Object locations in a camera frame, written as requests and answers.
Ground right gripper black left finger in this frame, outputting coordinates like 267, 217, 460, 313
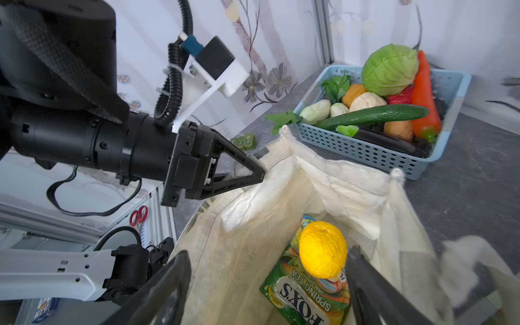
104, 250, 192, 325

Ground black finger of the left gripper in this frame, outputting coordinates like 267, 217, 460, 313
197, 129, 265, 199

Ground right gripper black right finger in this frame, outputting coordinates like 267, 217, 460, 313
345, 246, 432, 325

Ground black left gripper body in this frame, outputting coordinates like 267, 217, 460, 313
161, 122, 216, 207

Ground yellow apple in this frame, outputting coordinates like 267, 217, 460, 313
299, 221, 348, 279

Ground green tea snack packet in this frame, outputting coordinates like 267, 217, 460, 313
259, 215, 350, 324

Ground cream canvas grocery bag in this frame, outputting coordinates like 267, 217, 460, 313
177, 129, 519, 324

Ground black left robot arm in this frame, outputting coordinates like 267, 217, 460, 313
1, 1, 265, 305

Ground small green block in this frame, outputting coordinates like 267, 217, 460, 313
230, 134, 257, 151

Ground green leafy vegetable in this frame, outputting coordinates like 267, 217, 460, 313
321, 74, 351, 104

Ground dark purple eggplant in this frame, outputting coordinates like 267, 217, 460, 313
336, 125, 429, 158

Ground white garlic bulb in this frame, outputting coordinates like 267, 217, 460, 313
349, 92, 387, 112

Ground green cucumber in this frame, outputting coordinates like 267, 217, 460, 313
315, 104, 429, 131

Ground red chili pepper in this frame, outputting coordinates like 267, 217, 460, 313
411, 50, 441, 144

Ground blue plastic vegetable basket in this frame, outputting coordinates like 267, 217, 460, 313
296, 69, 471, 181

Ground green cabbage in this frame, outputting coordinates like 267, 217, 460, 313
362, 43, 419, 97

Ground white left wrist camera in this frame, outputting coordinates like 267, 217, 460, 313
169, 32, 249, 133

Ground red handled scissors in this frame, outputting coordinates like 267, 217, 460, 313
129, 205, 148, 227

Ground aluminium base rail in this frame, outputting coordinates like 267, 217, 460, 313
1, 188, 186, 324

